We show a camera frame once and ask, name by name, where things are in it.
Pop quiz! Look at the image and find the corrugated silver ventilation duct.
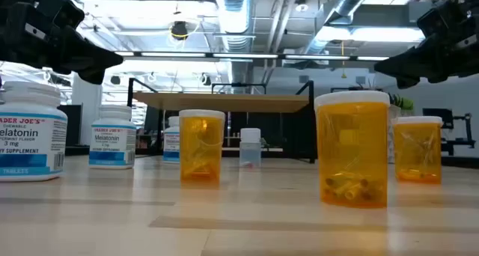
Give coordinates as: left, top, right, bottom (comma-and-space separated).
213, 0, 259, 95

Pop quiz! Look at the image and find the black ceiling cable reel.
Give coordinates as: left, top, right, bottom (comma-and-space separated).
170, 19, 190, 42

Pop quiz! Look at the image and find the black partition panel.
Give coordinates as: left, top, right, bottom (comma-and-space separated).
58, 104, 82, 147

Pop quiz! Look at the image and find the black rail with light strips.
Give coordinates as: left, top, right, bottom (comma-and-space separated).
112, 50, 391, 62

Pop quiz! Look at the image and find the black computer monitor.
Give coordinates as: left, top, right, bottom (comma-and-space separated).
422, 108, 454, 129

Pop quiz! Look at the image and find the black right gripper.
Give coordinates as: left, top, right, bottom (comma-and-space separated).
373, 22, 479, 89

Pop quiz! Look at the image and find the yellow hanging cord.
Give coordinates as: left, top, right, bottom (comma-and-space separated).
339, 40, 347, 79

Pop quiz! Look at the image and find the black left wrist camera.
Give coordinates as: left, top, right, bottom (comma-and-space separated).
37, 0, 86, 31

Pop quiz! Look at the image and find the smooth silver ventilation duct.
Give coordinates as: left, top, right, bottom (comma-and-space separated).
302, 0, 377, 57

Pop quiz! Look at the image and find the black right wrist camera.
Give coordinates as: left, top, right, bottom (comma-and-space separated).
416, 0, 471, 40

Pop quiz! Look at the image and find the wooden shelf black metal frame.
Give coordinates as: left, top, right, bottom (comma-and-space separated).
126, 77, 318, 164

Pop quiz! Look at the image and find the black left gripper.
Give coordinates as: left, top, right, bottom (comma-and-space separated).
0, 1, 124, 85

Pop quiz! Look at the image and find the black background desk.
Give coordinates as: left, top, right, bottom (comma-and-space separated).
440, 138, 477, 156

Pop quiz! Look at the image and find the succulent in patterned white pot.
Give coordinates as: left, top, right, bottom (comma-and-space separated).
350, 79, 415, 164

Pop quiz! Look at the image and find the clear plastic bottle white cap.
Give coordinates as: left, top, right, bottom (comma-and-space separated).
239, 127, 262, 169

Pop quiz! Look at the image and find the white melatonin supplement bottle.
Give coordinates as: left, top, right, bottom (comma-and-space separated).
162, 115, 181, 164
0, 80, 69, 183
88, 104, 138, 171

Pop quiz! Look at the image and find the amber pill bottle white cap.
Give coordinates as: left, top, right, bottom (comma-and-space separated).
392, 115, 444, 185
314, 90, 391, 209
178, 109, 226, 183

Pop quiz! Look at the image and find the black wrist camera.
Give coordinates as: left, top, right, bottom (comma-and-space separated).
37, 0, 86, 31
416, 0, 471, 40

